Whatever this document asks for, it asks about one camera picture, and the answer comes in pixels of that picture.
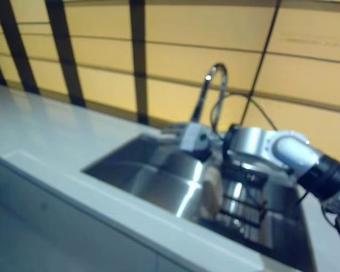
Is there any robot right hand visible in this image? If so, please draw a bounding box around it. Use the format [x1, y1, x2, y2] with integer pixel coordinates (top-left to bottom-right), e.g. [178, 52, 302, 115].
[161, 121, 214, 158]

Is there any cream round plate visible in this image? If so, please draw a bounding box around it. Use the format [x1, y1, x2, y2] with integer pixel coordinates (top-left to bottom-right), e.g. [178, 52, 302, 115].
[200, 166, 225, 219]

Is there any chrome gooseneck faucet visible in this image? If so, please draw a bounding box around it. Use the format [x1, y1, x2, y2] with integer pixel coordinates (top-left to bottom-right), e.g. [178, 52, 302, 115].
[188, 63, 231, 134]

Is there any stainless steel sink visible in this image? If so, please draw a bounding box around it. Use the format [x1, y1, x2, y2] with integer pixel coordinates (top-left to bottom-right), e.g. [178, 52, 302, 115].
[81, 131, 310, 256]

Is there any black sink drying rack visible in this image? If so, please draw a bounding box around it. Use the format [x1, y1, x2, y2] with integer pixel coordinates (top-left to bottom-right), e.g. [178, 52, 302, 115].
[197, 160, 301, 250]

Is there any white glossy cabinet door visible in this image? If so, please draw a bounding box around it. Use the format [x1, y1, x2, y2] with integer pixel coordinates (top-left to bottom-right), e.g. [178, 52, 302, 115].
[155, 240, 262, 272]
[0, 158, 160, 272]

